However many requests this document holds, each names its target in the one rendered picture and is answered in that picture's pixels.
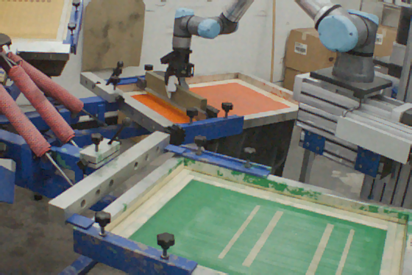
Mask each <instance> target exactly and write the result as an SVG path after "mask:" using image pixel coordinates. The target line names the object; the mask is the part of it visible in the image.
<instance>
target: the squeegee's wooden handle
mask: <svg viewBox="0 0 412 275"><path fill-rule="evenodd" d="M145 80H146V87H148V88H151V90H153V91H154V92H156V93H158V94H160V95H162V96H165V97H166V98H167V99H170V100H172V101H173V102H175V103H177V104H180V105H182V106H183V107H185V108H186V107H194V106H196V107H198V108H200V109H201V110H203V111H204V112H207V99H205V98H203V97H201V96H199V94H197V93H195V92H193V91H190V90H188V89H186V88H184V87H182V86H180V85H178V84H175V83H174V85H175V87H176V90H175V91H172V92H171V98H169V97H168V94H167V91H166V85H165V78H164V77H162V76H160V75H158V74H156V73H154V72H151V71H146V73H145Z"/></svg>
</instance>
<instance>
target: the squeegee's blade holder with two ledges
mask: <svg viewBox="0 0 412 275"><path fill-rule="evenodd" d="M145 90H146V91H148V92H149V93H151V94H153V95H154V96H156V97H158V98H160V99H162V100H164V101H167V102H168V103H169V104H172V105H173V106H175V107H177V109H180V110H182V111H183V112H185V113H186V108H185V107H183V106H182V105H180V104H177V103H175V102H173V101H172V100H170V99H167V98H166V97H165V96H162V95H160V94H158V93H156V92H154V91H153V90H151V88H149V87H146V89H145Z"/></svg>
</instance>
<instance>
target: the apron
mask: <svg viewBox="0 0 412 275"><path fill-rule="evenodd" d="M144 21H145V4H144V1H143V0H91V1H89V3H88V4H87V6H86V7H85V39H84V40H83V63H82V71H85V70H101V69H106V68H116V67H117V62H118V61H119V60H121V61H123V63H124V66H123V67H121V68H126V67H129V66H135V67H139V64H140V57H141V50H142V42H143V28H144Z"/></svg>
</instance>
